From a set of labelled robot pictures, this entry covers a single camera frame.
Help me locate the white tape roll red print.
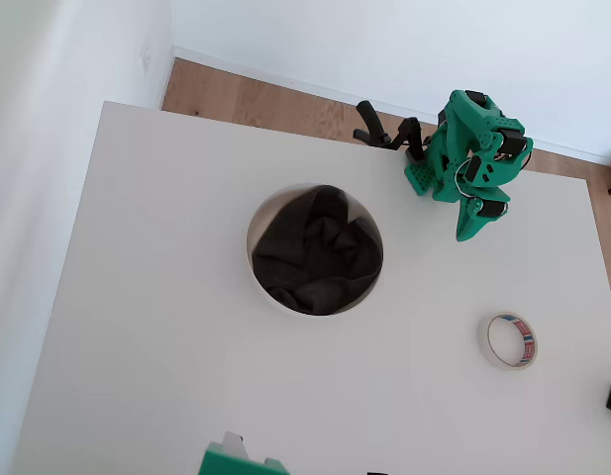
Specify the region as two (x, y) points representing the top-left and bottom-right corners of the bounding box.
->
(477, 311), (539, 372)

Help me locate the black table clamp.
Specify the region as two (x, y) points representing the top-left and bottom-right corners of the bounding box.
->
(387, 116), (428, 164)
(353, 100), (393, 149)

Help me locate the black crumpled cloth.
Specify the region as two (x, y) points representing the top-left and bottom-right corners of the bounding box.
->
(250, 184), (385, 316)

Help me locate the white round bowl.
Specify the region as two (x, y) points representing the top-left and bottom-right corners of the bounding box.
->
(245, 182), (386, 319)

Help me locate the green printed mount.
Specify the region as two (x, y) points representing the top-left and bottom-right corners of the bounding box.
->
(199, 430), (291, 475)

